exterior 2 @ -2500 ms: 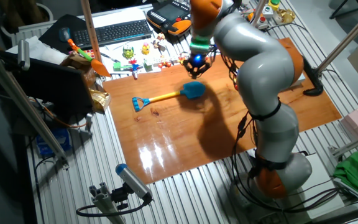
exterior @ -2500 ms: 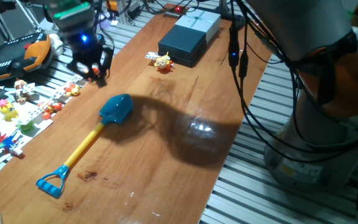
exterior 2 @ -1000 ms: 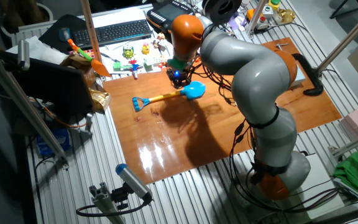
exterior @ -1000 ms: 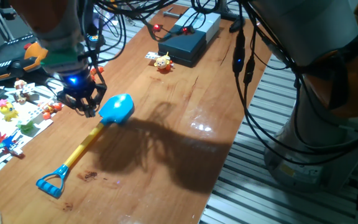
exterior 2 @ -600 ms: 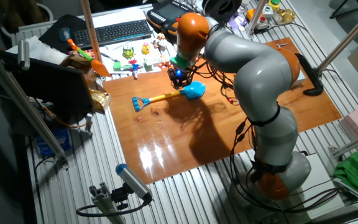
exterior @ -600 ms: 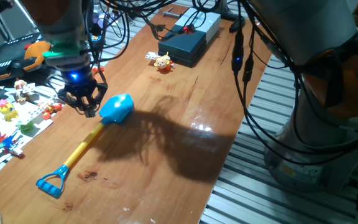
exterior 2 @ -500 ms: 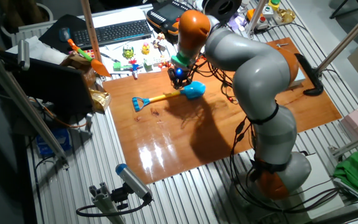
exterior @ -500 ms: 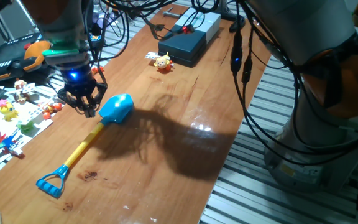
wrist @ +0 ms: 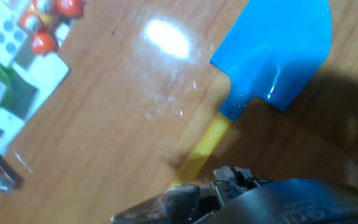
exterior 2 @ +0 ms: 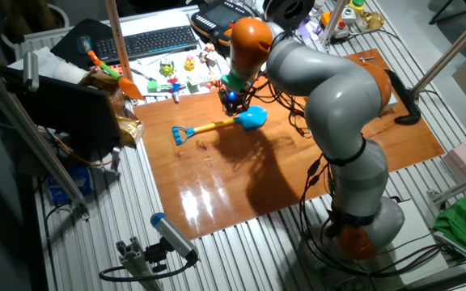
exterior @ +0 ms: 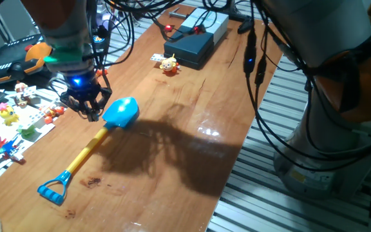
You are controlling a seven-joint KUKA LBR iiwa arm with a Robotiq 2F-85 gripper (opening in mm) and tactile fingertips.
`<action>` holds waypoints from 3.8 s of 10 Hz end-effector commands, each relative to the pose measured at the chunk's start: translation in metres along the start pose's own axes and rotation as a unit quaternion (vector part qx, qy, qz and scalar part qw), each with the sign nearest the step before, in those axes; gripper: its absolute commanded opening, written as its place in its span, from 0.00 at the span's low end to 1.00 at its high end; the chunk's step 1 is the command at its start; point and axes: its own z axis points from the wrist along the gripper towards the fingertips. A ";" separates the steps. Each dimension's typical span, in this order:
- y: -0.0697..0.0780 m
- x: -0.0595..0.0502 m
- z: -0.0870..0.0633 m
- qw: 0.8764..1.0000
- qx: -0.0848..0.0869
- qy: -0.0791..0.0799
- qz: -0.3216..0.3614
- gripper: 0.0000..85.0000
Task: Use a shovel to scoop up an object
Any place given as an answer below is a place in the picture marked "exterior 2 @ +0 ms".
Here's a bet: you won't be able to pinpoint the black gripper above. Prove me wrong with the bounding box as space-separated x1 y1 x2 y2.
218 86 254 116

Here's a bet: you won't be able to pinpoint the blue toy shovel yellow shaft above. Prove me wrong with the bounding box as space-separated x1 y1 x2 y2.
171 105 269 146

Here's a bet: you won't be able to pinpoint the purple translucent object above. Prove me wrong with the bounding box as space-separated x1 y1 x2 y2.
297 15 323 40

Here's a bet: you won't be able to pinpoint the gold foil object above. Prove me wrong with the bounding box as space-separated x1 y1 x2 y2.
357 11 386 32

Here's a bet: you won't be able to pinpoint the bead toy with white strip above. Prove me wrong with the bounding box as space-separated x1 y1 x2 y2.
186 74 224 94

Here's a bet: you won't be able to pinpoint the brown and white figure toy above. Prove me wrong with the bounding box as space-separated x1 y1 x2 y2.
198 42 218 68

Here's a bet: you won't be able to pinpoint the red and blue airplane toy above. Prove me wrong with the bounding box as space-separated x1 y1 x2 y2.
167 76 186 104

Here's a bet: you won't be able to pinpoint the wooden board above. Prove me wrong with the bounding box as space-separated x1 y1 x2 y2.
133 48 447 240

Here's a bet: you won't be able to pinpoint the green frog toy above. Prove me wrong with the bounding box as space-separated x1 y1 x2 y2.
159 58 176 78

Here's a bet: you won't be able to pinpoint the green block toy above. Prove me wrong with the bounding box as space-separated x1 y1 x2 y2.
146 79 173 93

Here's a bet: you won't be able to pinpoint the black and orange teach pendant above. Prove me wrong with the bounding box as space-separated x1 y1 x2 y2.
190 1 242 48

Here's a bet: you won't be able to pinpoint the white paper sheet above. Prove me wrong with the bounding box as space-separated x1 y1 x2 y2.
129 50 228 98

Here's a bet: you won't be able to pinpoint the gold foil bag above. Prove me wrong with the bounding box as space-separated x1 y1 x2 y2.
115 115 146 149

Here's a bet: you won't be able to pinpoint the black keyboard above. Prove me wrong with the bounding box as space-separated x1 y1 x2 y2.
93 24 198 62

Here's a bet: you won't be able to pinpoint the black filament spool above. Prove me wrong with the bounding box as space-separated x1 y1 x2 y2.
263 0 316 29

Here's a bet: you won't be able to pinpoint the aluminium pole by buttons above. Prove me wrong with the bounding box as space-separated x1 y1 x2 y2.
320 0 350 49

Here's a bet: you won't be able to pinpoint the red emergency stop button box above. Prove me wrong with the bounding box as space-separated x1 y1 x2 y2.
332 19 351 40

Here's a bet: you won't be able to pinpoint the brown paper bag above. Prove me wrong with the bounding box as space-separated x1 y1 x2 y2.
78 70 125 114

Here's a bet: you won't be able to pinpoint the wooden pole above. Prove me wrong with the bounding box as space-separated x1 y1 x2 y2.
104 0 133 82

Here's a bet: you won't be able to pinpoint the grey box green button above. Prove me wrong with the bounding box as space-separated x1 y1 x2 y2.
341 6 358 25

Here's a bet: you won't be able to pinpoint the dark computer mouse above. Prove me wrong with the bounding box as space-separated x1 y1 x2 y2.
76 35 93 56

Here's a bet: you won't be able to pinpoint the black laptop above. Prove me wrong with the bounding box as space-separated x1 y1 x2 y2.
0 66 123 162

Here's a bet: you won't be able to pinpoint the black mouse pad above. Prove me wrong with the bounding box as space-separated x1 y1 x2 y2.
49 18 115 70

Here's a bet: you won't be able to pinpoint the blue carton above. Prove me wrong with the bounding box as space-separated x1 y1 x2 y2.
46 165 95 205

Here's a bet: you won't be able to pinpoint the short aluminium profile stand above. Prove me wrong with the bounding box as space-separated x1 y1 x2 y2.
115 236 165 291

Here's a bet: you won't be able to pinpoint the slanted aluminium pole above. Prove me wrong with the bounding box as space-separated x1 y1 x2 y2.
410 2 466 98

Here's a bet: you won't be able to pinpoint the short aluminium beam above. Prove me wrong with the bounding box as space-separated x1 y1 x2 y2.
426 165 466 205

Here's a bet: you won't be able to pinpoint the green cloth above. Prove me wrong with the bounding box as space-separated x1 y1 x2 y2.
434 185 466 254

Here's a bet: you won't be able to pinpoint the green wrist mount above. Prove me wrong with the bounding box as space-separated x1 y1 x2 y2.
221 71 248 92

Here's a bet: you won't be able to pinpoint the orange toy spade green handle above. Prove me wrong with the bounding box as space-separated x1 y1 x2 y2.
87 49 146 101

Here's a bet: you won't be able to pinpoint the silver camera with blue cap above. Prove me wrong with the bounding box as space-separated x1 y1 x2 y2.
150 212 200 262

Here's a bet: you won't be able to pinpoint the orange cable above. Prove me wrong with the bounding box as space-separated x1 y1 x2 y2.
40 129 115 167

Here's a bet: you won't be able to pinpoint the black clamp with steel handle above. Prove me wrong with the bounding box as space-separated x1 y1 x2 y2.
358 55 422 125

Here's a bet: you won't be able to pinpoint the black camera cable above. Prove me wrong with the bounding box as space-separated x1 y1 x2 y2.
98 258 197 283

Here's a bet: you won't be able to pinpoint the long aluminium frame beam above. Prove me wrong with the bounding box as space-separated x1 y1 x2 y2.
0 56 91 219

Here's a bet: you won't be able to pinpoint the plain silver camera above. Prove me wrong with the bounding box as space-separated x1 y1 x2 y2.
22 51 40 92

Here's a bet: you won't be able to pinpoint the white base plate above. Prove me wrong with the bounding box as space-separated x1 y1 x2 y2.
390 197 448 284

